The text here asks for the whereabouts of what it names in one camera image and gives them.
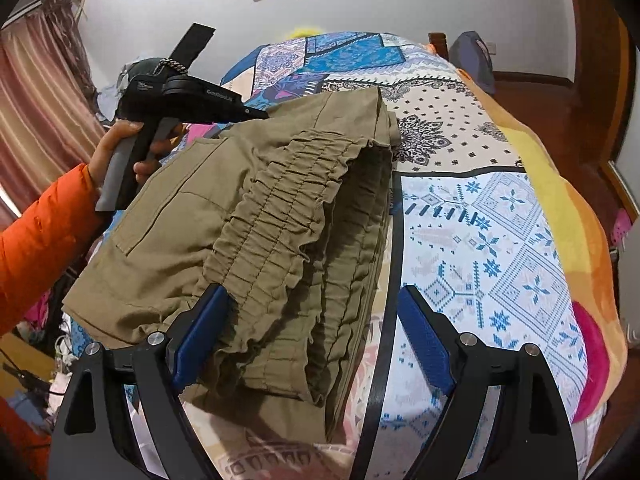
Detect olive khaki shorts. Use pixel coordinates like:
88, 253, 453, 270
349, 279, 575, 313
64, 87, 400, 443

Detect orange jacket sleeve forearm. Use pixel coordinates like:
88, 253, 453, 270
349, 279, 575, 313
0, 161, 109, 480

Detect person's left hand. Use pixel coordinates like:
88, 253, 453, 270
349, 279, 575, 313
86, 119, 189, 190

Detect grey plush pillow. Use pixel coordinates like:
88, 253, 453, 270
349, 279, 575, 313
116, 58, 165, 92

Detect pink striped curtain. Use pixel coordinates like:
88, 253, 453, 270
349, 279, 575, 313
1, 0, 104, 211

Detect orange yellow fleece blanket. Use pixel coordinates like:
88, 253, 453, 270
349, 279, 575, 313
424, 41, 629, 426

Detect pink slipper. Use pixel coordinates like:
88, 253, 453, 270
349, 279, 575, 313
610, 208, 632, 246

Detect grey purple backpack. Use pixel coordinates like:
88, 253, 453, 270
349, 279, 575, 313
449, 30, 496, 96

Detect brown wooden door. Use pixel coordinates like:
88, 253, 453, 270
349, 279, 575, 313
572, 0, 639, 231

